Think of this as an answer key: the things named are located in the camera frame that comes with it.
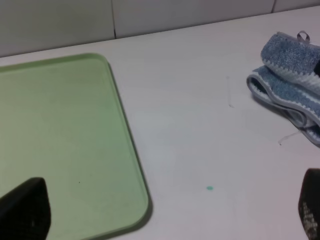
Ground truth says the green plastic tray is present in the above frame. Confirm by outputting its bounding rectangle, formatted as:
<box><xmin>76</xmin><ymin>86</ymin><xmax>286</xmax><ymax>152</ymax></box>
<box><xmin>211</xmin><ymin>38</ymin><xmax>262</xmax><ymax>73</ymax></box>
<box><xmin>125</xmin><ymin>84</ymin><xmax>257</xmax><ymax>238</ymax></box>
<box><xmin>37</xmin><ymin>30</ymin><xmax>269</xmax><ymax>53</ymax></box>
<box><xmin>0</xmin><ymin>53</ymin><xmax>152</xmax><ymax>240</ymax></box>

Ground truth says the blue white striped towel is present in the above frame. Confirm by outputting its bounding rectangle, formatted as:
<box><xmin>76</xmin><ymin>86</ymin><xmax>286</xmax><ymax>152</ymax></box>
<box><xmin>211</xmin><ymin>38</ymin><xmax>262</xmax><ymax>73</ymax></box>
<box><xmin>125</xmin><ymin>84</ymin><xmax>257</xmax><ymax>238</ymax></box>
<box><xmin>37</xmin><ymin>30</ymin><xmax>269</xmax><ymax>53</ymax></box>
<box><xmin>246</xmin><ymin>30</ymin><xmax>320</xmax><ymax>146</ymax></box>

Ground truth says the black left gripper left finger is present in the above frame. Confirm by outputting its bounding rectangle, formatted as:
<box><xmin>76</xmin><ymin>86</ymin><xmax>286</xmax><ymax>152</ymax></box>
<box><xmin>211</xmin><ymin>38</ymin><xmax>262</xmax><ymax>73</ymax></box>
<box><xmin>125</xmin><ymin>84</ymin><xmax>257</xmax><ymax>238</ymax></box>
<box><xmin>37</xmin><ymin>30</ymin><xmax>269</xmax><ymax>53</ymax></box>
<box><xmin>0</xmin><ymin>177</ymin><xmax>52</xmax><ymax>240</ymax></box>

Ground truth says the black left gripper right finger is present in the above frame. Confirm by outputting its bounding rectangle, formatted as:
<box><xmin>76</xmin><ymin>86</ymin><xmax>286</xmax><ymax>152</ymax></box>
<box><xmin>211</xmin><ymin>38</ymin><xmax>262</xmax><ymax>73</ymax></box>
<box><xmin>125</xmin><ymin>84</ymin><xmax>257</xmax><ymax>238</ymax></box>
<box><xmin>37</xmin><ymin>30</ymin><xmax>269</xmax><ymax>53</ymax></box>
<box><xmin>298</xmin><ymin>168</ymin><xmax>320</xmax><ymax>240</ymax></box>

